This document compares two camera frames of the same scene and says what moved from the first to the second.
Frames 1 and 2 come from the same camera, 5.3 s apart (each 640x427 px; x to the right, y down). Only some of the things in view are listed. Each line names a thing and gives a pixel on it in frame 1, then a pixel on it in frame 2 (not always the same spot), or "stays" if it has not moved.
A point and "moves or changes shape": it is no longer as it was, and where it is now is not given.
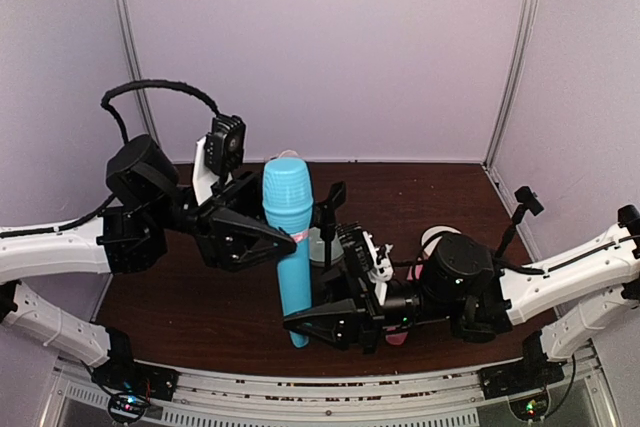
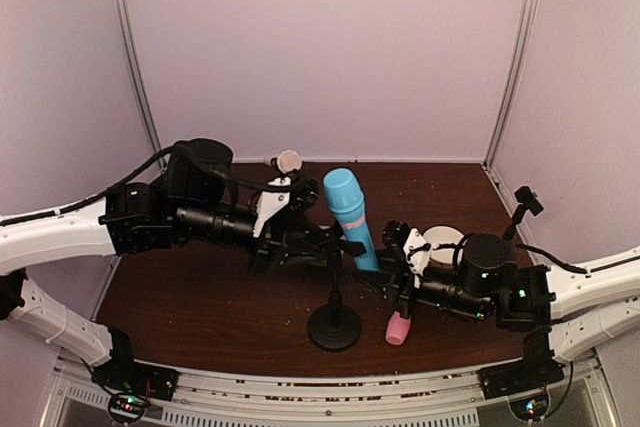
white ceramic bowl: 433,234 stays
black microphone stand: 325,215 moves or changes shape
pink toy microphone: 393,335 stays
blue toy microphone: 287,199 → 345,196
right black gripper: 364,308 → 400,282
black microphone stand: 528,199 stays
